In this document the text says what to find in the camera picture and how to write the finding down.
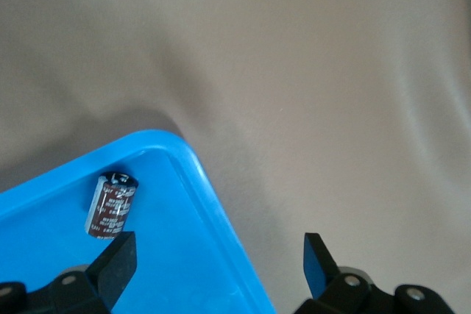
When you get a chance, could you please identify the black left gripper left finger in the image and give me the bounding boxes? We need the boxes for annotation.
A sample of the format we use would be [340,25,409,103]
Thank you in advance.
[0,232,138,314]

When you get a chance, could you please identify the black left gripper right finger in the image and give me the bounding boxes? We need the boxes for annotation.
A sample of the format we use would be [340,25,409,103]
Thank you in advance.
[296,232,456,314]

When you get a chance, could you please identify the short brown capacitor silver stripe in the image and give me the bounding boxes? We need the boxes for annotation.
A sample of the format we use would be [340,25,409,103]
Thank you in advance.
[85,170,140,240]

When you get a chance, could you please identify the blue plastic tray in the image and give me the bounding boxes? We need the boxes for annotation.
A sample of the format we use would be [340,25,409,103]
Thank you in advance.
[0,129,277,314]

